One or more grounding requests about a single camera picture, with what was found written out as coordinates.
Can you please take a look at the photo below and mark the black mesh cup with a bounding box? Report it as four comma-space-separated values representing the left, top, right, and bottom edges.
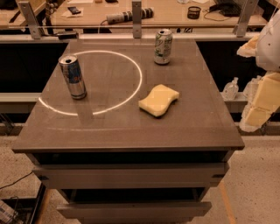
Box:
187, 6, 201, 19

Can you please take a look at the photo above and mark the black floor cable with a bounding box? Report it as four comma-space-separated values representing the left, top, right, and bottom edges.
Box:
0, 171, 34, 191

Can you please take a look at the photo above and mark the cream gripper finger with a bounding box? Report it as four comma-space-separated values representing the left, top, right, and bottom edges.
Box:
239, 72, 280, 132
237, 35, 259, 58

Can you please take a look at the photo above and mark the right metal railing post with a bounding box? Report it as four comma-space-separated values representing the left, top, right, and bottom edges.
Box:
234, 0, 259, 38

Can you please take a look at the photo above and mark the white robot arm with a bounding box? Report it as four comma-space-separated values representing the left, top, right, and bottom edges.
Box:
237, 10, 280, 132

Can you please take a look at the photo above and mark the black phone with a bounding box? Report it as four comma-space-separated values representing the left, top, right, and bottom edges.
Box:
68, 6, 81, 15

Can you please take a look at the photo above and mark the green white soda can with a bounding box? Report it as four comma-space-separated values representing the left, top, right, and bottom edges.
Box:
154, 29, 172, 65

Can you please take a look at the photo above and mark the middle metal railing post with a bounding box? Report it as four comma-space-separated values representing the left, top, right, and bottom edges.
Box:
132, 0, 142, 39

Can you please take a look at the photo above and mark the black floor crate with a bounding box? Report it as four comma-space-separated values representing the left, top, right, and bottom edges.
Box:
0, 184, 46, 224

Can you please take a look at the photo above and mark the grey drawer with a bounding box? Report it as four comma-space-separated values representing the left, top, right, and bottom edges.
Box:
33, 163, 229, 189
57, 202, 212, 224

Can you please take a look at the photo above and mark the left metal railing post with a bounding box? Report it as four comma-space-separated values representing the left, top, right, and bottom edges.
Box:
18, 0, 42, 39

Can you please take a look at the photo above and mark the black desk telephone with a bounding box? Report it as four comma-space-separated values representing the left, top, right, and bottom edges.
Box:
209, 0, 242, 17

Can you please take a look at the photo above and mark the yellow sponge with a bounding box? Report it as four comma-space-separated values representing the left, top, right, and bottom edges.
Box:
138, 84, 179, 117

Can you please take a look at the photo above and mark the blue silver redbull can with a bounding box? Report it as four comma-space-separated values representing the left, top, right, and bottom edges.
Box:
59, 54, 87, 100

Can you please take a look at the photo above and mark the lower grey drawer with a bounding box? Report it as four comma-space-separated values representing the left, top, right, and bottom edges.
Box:
57, 202, 212, 224

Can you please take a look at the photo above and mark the upper grey drawer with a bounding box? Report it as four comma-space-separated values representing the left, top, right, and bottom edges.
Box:
33, 163, 229, 189

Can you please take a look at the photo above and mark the metal railing post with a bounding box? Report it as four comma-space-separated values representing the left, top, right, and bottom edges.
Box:
132, 0, 142, 39
18, 0, 42, 39
234, 0, 259, 38

